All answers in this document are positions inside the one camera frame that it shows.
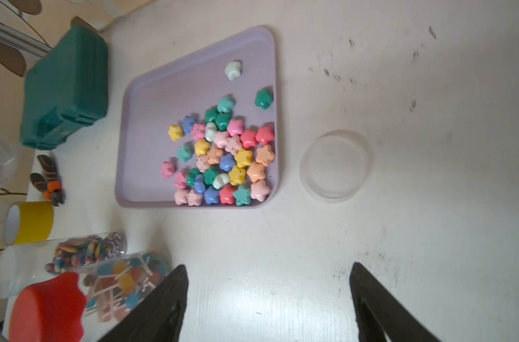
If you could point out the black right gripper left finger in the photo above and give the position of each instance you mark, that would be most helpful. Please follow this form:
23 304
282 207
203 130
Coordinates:
160 315

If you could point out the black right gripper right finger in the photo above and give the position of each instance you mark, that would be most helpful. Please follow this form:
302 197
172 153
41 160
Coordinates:
379 315

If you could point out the red lid candy jar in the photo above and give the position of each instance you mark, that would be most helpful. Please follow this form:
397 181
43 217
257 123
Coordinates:
83 305

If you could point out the clear plastic jar lid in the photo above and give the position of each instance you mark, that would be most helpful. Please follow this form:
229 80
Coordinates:
336 166

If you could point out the small clear sprinkles jar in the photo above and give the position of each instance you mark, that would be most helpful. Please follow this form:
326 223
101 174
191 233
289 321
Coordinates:
23 265

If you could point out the pile of star candies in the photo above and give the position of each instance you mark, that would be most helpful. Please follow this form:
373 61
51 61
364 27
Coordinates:
228 164

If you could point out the yellow tape roll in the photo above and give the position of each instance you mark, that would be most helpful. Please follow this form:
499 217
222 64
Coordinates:
28 222

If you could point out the green plastic tool case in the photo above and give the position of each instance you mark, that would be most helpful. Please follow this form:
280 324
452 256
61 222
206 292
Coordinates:
66 90

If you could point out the lilac plastic tray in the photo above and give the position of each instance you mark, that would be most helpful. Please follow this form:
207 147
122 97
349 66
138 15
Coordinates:
238 66

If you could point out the orange handled pliers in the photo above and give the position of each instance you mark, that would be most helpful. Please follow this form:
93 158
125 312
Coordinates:
48 183

